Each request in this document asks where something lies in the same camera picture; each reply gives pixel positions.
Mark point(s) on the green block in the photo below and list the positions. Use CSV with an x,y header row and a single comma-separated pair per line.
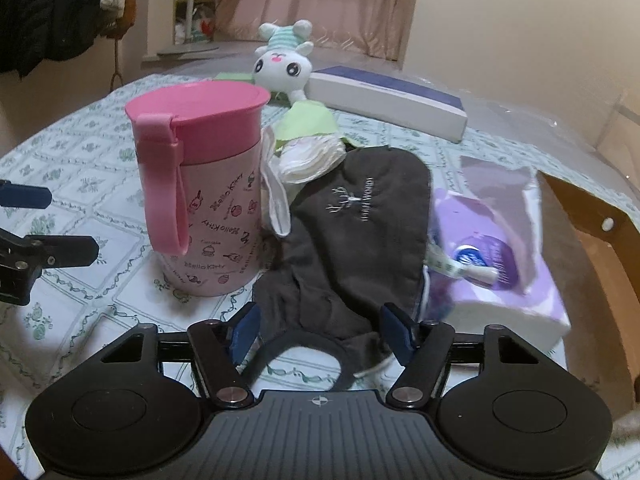
x,y
232,76

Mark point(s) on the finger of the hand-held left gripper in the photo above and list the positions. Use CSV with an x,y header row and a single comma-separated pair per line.
x,y
25,194
60,249

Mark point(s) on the light green cloth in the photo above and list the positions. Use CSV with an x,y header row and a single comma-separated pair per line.
x,y
305,120

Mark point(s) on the black jacket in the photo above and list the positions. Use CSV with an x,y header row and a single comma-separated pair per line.
x,y
50,5

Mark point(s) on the brown cardboard box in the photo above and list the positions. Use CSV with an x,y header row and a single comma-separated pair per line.
x,y
600,270

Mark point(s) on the dark grey embroidered cloth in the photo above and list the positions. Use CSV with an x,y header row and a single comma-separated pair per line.
x,y
350,240

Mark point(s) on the wooden headboard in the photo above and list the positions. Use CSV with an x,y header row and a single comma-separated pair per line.
x,y
622,120

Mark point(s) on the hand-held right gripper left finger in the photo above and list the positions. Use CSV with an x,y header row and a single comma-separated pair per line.
x,y
246,331

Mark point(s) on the plastic covered mattress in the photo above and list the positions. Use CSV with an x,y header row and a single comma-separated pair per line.
x,y
520,110

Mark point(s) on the pink curtain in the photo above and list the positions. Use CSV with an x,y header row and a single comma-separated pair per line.
x,y
320,0

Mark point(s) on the white bunny plush toy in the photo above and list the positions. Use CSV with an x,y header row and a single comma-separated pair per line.
x,y
282,62

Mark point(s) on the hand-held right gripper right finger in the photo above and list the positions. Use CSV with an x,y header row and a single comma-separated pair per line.
x,y
396,331

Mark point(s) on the bookshelf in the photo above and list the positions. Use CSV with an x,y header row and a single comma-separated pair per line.
x,y
192,5

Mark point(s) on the purple tissue pack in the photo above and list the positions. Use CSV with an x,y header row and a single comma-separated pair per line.
x,y
500,260

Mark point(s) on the pink lidded cup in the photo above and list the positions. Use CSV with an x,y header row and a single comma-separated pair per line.
x,y
210,195

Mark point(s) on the blue and white flat box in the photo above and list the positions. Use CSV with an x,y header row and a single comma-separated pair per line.
x,y
390,97

